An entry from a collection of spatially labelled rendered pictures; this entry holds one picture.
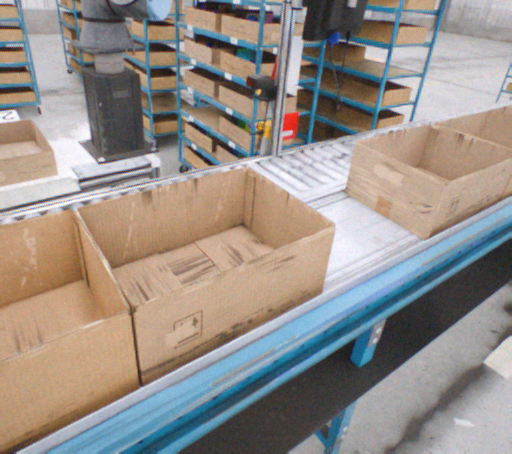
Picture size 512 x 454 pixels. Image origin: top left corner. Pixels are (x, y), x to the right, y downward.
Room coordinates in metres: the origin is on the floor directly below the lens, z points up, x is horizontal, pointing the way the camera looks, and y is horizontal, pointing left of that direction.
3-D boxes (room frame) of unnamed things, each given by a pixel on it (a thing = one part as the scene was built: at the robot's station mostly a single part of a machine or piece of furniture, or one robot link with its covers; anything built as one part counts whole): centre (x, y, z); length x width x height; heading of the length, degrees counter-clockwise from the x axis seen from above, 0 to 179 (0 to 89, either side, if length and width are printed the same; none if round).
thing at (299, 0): (1.65, -0.21, 1.40); 0.28 x 0.11 x 0.11; 128
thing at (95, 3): (1.55, 0.61, 1.36); 0.17 x 0.15 x 0.18; 69
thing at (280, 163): (1.41, -0.22, 0.72); 0.52 x 0.05 x 0.05; 38
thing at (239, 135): (2.37, 0.04, 0.59); 0.40 x 0.30 x 0.10; 36
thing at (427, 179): (1.06, -0.51, 0.97); 0.39 x 0.29 x 0.17; 128
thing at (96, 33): (1.55, 0.62, 1.22); 0.19 x 0.19 x 0.10
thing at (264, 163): (1.37, -0.17, 0.72); 0.52 x 0.05 x 0.05; 38
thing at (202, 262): (0.60, 0.09, 0.96); 0.39 x 0.29 x 0.17; 129
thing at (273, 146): (1.64, -0.06, 1.11); 0.12 x 0.05 x 0.88; 128
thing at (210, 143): (2.76, 0.34, 0.39); 0.40 x 0.30 x 0.10; 39
